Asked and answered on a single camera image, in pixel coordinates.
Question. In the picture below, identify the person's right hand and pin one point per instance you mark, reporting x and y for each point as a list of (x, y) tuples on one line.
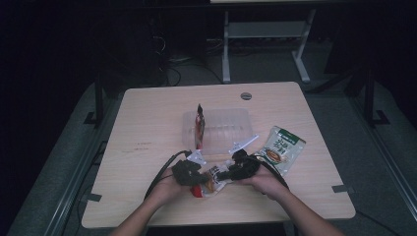
[(267, 185)]

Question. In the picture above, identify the grey round table grommet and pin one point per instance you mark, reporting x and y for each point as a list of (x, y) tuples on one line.
[(246, 96)]

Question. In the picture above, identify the black tape strip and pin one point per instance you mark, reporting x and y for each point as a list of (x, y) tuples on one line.
[(95, 197), (340, 188)]

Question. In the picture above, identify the white metal desk frame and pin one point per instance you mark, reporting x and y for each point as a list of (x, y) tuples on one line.
[(225, 49)]

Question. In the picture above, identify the red and black snack packet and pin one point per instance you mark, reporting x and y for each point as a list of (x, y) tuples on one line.
[(199, 129)]

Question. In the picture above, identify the green and white snack packet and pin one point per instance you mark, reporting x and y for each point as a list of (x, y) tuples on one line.
[(285, 147)]

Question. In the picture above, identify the black metal stand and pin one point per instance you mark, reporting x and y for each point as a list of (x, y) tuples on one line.
[(98, 98), (369, 98)]

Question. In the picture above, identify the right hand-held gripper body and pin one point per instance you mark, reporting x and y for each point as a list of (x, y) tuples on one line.
[(244, 167)]

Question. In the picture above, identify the clear plastic container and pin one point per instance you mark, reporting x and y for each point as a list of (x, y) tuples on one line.
[(226, 128)]

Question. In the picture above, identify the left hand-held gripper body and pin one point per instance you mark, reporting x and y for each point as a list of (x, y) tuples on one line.
[(185, 173)]

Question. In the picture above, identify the metal floor rail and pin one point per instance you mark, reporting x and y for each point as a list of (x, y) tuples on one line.
[(390, 160), (70, 200)]

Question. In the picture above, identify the white and orange snack packet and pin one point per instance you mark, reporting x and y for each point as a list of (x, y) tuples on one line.
[(213, 187)]

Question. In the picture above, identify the person's left hand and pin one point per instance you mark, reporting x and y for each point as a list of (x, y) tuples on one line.
[(167, 191)]

